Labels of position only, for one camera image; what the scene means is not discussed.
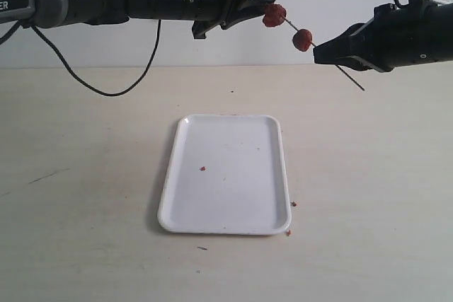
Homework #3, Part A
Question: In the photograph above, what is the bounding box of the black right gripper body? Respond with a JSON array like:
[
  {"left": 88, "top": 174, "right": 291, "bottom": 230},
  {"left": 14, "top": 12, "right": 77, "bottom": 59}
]
[{"left": 362, "top": 3, "right": 439, "bottom": 72}]

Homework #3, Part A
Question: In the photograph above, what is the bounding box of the dark red date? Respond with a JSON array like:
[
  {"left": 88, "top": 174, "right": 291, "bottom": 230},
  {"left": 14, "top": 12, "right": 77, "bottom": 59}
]
[
  {"left": 292, "top": 29, "right": 313, "bottom": 52},
  {"left": 263, "top": 4, "right": 287, "bottom": 28}
]

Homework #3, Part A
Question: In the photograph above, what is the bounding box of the thin metal skewer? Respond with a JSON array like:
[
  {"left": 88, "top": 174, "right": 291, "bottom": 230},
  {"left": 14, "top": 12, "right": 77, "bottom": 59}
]
[{"left": 284, "top": 17, "right": 365, "bottom": 92}]

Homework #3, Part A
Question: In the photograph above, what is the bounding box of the dark red date front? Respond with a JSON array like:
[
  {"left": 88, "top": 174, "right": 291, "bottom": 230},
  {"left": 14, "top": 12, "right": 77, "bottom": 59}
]
[{"left": 292, "top": 29, "right": 313, "bottom": 52}]

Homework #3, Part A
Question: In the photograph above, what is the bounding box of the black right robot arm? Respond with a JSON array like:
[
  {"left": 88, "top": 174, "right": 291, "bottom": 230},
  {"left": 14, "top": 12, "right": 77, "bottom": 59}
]
[{"left": 313, "top": 0, "right": 452, "bottom": 73}]

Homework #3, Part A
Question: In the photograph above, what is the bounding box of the white rectangular plastic tray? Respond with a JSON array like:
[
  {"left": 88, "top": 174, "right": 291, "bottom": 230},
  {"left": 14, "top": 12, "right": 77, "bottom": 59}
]
[{"left": 157, "top": 114, "right": 292, "bottom": 236}]

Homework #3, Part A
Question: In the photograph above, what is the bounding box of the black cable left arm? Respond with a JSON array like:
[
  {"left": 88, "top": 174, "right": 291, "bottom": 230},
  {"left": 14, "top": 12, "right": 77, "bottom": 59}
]
[{"left": 0, "top": 18, "right": 162, "bottom": 97}]

